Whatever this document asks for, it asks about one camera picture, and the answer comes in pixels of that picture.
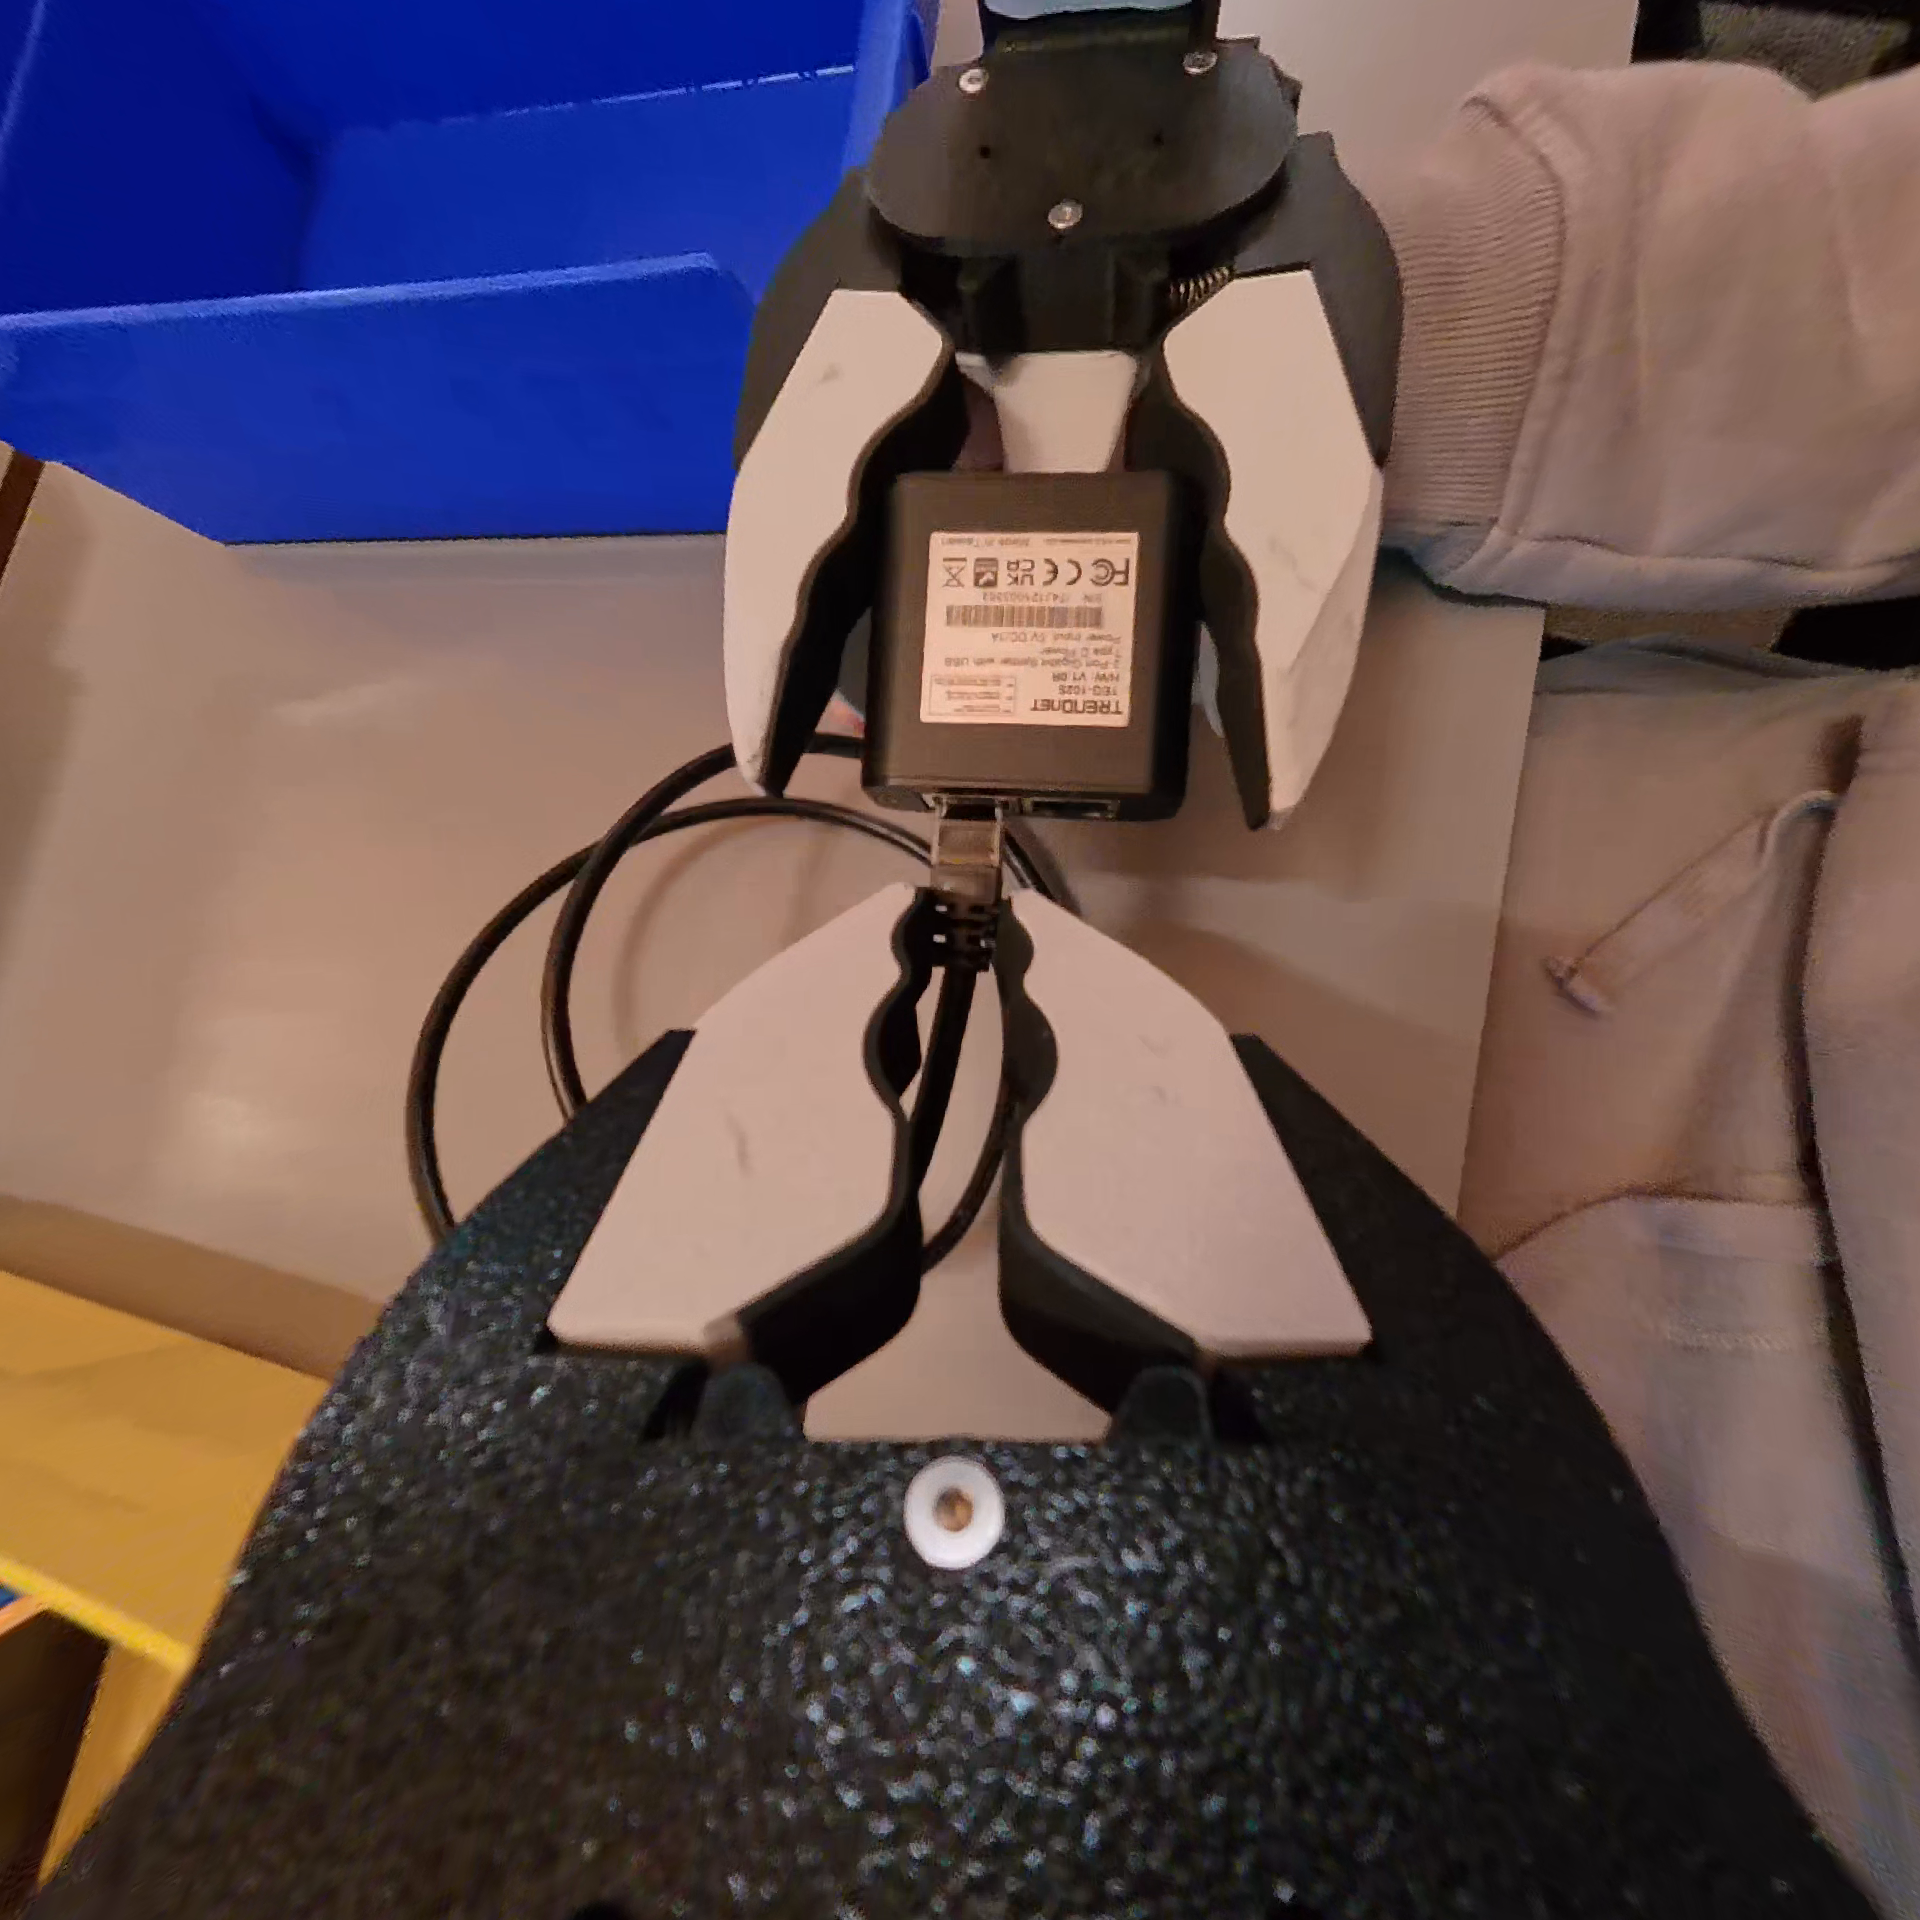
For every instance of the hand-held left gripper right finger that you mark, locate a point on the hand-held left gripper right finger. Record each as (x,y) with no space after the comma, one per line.
(1186,1184)

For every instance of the grey desk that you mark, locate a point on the grey desk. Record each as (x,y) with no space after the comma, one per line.
(300,780)

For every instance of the blue plastic bin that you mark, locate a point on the blue plastic bin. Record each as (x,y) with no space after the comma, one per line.
(377,405)

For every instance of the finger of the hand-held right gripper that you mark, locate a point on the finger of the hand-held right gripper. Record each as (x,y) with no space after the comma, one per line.
(1306,556)
(803,511)

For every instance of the black network splitter box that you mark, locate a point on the black network splitter box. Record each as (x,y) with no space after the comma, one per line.
(1037,720)

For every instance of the person's grey hoodie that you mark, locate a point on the person's grey hoodie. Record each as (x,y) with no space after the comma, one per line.
(1694,1201)

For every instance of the yellow plastic bin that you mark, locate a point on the yellow plastic bin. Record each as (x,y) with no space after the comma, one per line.
(121,1440)

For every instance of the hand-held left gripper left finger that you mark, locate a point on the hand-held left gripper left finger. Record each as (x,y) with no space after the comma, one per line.
(705,1184)

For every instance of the person's right forearm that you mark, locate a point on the person's right forearm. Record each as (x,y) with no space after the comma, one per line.
(1651,299)

